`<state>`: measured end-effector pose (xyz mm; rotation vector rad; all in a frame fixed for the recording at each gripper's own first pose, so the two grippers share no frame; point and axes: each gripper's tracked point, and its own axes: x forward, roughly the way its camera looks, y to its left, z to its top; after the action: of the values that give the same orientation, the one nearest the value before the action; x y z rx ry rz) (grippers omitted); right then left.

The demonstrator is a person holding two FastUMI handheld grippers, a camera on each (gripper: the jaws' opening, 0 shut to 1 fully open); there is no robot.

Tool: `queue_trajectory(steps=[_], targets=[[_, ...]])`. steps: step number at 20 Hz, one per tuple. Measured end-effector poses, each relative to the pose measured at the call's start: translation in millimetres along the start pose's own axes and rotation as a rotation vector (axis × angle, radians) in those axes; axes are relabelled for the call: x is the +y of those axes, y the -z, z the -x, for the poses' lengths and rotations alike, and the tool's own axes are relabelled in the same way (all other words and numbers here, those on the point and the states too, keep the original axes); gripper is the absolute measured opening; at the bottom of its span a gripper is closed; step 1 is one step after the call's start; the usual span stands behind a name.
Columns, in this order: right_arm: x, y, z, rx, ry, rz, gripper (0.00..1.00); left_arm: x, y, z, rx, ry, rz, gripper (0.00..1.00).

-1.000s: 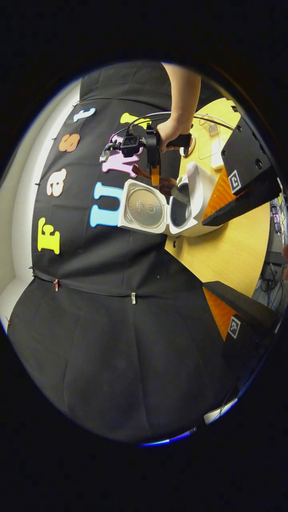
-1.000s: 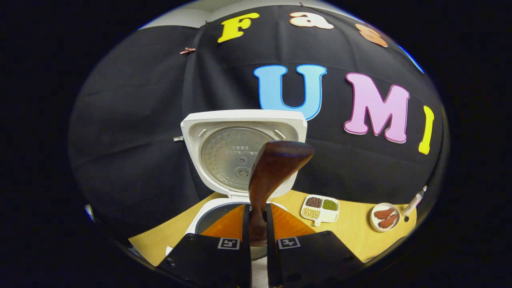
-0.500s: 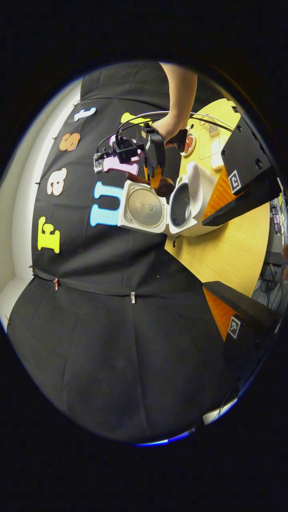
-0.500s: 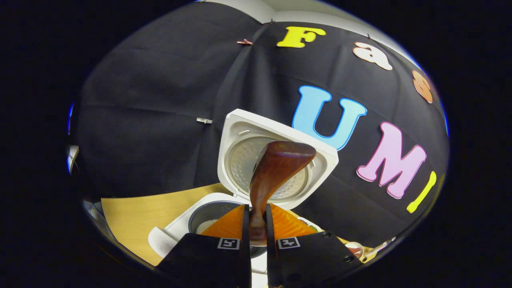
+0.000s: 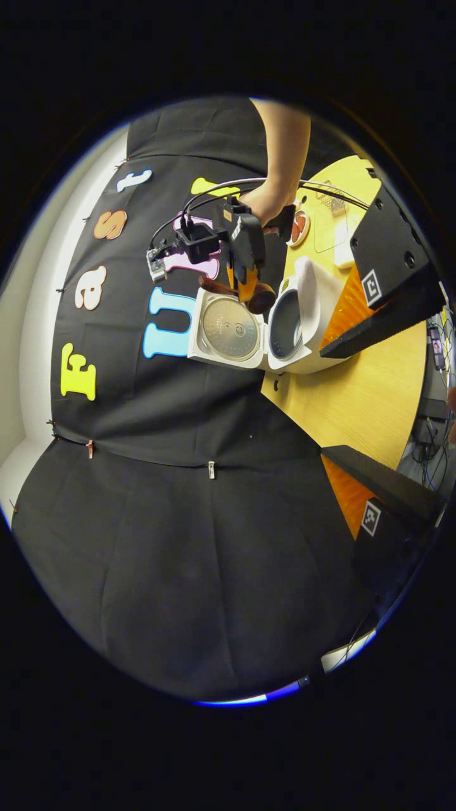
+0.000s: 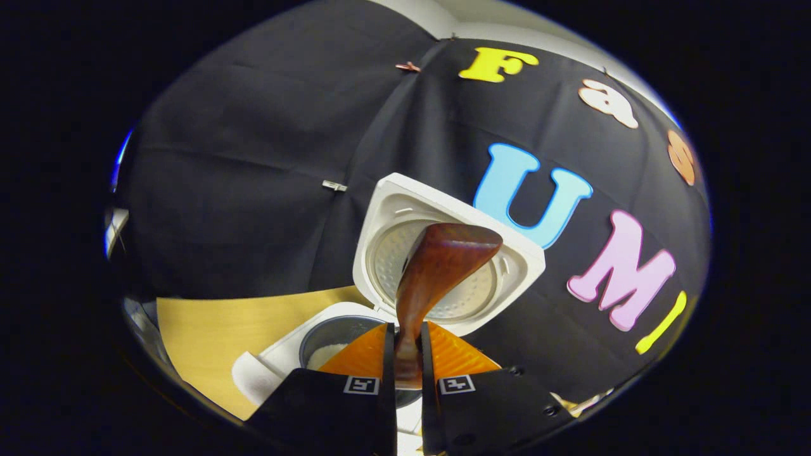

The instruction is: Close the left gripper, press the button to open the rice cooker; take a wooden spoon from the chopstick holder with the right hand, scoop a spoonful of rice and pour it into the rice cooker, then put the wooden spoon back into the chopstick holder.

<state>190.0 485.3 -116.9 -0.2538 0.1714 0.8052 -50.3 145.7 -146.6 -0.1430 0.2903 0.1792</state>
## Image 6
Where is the black backdrop cloth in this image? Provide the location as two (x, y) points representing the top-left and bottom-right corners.
(111, 0), (713, 406)

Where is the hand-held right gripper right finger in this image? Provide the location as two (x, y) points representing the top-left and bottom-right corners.
(421, 320), (574, 455)

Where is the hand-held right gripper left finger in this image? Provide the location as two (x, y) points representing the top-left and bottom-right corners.
(247, 322), (399, 456)

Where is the white rice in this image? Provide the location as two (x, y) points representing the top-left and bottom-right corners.
(306, 343), (349, 371)

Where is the brown wooden spoon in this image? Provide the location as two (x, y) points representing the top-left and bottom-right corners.
(394, 222), (504, 390)

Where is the white rice cooker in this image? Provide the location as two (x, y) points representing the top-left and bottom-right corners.
(231, 172), (547, 438)

